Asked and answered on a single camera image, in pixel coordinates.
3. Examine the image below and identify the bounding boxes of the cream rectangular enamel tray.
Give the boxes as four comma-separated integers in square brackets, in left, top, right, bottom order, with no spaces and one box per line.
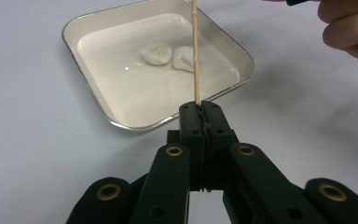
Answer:
[61,0,255,132]

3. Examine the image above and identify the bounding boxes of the thin wooden skewer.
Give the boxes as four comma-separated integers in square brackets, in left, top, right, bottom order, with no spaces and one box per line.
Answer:
[191,0,201,105]

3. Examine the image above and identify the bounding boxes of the white dumpling piece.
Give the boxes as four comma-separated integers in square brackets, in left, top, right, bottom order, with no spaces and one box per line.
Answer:
[172,46,197,74]
[139,42,173,66]

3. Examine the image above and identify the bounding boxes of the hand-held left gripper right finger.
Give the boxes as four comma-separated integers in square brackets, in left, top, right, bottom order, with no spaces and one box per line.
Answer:
[202,99,241,191]

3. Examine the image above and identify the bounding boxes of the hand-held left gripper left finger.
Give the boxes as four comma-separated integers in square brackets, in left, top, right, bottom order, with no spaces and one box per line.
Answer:
[167,101,207,191]

